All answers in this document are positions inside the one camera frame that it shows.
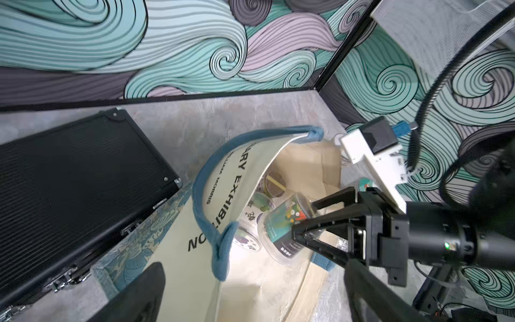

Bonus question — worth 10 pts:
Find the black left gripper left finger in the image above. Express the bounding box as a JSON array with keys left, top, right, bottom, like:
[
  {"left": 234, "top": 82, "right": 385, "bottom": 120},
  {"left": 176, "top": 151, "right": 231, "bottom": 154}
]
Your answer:
[{"left": 89, "top": 262, "right": 166, "bottom": 322}]

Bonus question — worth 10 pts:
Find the orange label jar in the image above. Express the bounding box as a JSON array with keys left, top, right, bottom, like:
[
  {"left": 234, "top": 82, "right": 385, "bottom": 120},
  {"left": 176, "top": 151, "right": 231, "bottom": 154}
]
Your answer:
[{"left": 263, "top": 170, "right": 287, "bottom": 198}]

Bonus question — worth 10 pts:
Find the dark green label jar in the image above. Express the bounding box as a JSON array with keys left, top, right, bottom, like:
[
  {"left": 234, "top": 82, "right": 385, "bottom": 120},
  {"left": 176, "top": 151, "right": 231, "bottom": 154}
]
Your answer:
[{"left": 257, "top": 193, "right": 321, "bottom": 265}]

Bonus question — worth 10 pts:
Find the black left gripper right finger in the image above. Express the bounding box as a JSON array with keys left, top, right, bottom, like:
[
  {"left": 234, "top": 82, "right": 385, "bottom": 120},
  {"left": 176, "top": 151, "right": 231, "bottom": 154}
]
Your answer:
[{"left": 345, "top": 260, "right": 428, "bottom": 321}]

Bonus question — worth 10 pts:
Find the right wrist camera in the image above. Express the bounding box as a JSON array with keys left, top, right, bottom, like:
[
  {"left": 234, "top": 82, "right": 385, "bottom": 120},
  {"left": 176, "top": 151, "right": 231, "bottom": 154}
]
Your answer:
[{"left": 333, "top": 116, "right": 418, "bottom": 212}]

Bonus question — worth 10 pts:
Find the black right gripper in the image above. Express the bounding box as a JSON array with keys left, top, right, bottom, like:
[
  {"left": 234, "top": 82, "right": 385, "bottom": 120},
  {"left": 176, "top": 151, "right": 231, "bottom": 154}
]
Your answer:
[{"left": 291, "top": 186, "right": 411, "bottom": 287}]

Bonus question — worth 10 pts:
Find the cream canvas tote bag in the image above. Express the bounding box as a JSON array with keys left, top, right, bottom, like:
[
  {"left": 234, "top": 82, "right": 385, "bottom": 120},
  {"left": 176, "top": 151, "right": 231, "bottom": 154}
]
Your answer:
[{"left": 90, "top": 125, "right": 347, "bottom": 322}]

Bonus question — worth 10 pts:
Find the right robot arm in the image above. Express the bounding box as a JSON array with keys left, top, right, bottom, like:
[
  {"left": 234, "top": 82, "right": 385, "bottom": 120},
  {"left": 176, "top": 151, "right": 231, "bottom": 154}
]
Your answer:
[{"left": 290, "top": 1, "right": 514, "bottom": 321}]

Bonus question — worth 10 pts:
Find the black ribbed hard case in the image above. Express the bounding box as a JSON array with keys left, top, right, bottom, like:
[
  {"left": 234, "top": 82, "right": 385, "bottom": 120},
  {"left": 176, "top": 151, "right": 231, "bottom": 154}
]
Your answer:
[{"left": 1, "top": 109, "right": 182, "bottom": 321}]

